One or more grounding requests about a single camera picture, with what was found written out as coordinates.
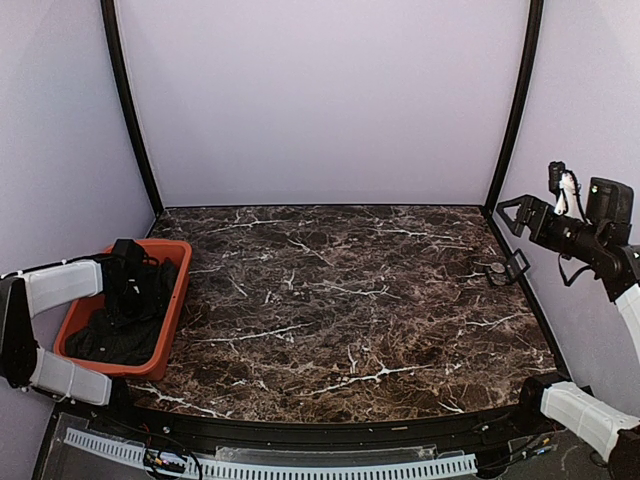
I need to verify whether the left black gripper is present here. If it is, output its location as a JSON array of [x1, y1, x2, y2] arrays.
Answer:
[[105, 282, 166, 334]]

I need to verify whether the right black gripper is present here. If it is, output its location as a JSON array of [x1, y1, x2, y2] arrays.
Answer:
[[497, 192, 606, 262]]

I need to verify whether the black brooch stand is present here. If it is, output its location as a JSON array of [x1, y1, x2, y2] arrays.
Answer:
[[484, 249, 531, 287]]

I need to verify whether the orange plastic bin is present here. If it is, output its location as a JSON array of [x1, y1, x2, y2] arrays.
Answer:
[[54, 239, 192, 380]]

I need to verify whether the black frame post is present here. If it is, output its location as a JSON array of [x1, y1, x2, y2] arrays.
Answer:
[[100, 0, 164, 218], [484, 0, 544, 217]]

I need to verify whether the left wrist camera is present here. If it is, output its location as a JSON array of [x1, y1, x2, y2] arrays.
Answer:
[[111, 239, 145, 265]]

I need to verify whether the white slotted cable duct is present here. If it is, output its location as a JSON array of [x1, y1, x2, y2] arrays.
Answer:
[[64, 428, 478, 479]]

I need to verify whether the black front rail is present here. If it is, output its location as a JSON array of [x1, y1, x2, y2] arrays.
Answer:
[[59, 399, 571, 457]]

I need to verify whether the black pinstriped shirt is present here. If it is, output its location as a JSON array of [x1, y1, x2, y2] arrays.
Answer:
[[64, 257, 179, 366]]

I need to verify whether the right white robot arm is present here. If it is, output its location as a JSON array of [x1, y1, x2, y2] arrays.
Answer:
[[495, 188, 639, 479]]

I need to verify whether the right black frame post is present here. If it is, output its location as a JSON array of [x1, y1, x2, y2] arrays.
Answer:
[[484, 0, 544, 217]]

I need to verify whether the left black frame post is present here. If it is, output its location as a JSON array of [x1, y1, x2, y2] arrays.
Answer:
[[100, 0, 164, 218]]

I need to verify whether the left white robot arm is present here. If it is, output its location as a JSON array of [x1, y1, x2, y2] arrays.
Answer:
[[1, 253, 168, 436]]

